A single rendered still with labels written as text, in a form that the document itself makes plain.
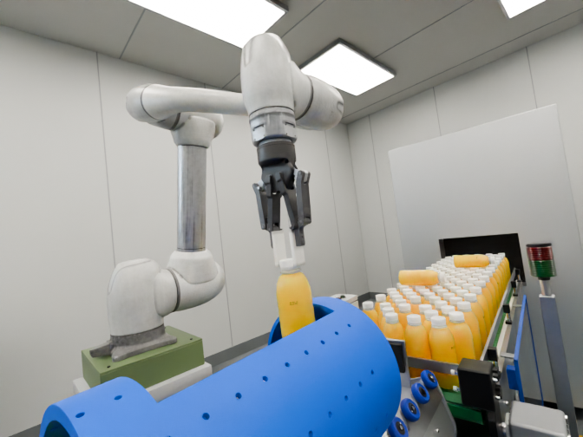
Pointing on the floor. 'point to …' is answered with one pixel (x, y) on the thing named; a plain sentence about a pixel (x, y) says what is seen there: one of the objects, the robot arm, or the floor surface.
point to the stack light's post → (558, 361)
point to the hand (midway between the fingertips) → (288, 248)
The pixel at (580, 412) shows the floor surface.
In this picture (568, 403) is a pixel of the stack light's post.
